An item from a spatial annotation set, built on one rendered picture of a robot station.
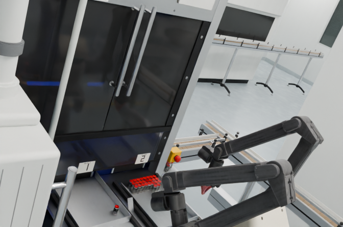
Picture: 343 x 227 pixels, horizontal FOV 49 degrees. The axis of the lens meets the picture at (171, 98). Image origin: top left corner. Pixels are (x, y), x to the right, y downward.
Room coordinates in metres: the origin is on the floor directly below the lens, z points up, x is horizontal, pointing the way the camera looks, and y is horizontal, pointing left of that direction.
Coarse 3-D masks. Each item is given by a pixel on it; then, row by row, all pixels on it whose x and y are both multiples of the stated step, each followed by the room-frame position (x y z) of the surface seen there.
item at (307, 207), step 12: (204, 132) 2.64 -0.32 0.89; (216, 132) 2.63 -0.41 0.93; (228, 132) 2.61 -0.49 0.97; (240, 156) 2.39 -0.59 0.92; (252, 156) 2.37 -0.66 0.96; (300, 192) 2.10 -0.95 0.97; (288, 204) 2.09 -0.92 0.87; (300, 204) 2.05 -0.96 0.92; (312, 204) 2.03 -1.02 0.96; (300, 216) 2.02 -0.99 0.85; (312, 216) 1.98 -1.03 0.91; (324, 216) 1.99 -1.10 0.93; (336, 216) 1.98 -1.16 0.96
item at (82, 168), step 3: (87, 162) 1.51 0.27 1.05; (90, 162) 1.52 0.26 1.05; (93, 162) 1.53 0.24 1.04; (81, 165) 1.49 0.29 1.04; (84, 165) 1.50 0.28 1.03; (87, 165) 1.51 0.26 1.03; (90, 165) 1.52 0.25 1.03; (93, 165) 1.54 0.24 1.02; (78, 168) 1.48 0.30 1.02; (81, 168) 1.49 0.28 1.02; (84, 168) 1.50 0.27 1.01; (90, 168) 1.53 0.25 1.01; (78, 171) 1.48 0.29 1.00; (81, 171) 1.49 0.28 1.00; (84, 171) 1.51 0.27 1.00; (87, 171) 1.52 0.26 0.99
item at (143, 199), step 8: (160, 176) 1.81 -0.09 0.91; (120, 184) 1.64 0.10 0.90; (160, 184) 1.79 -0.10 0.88; (128, 192) 1.59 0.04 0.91; (144, 192) 1.67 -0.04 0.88; (136, 200) 1.54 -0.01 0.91; (144, 200) 1.61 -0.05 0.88; (144, 208) 1.55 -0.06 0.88; (152, 216) 1.51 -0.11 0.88; (160, 216) 1.53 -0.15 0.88; (168, 216) 1.55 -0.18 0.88; (192, 216) 1.61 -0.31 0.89; (152, 224) 1.44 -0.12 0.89; (160, 224) 1.47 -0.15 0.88; (168, 224) 1.49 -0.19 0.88
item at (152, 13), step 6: (150, 12) 1.53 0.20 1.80; (150, 18) 1.52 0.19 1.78; (150, 24) 1.52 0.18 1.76; (150, 30) 1.52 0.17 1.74; (144, 36) 1.52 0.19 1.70; (144, 42) 1.52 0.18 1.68; (144, 48) 1.52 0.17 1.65; (138, 54) 1.52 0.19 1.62; (138, 60) 1.52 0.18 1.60; (138, 66) 1.52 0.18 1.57; (132, 72) 1.52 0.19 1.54; (132, 78) 1.52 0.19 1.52; (132, 84) 1.52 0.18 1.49
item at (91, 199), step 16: (96, 176) 1.64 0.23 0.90; (80, 192) 1.50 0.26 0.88; (96, 192) 1.54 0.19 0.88; (112, 192) 1.54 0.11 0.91; (80, 208) 1.39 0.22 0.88; (96, 208) 1.43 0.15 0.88; (112, 208) 1.47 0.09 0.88; (80, 224) 1.30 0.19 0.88; (96, 224) 1.29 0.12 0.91; (112, 224) 1.36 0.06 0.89
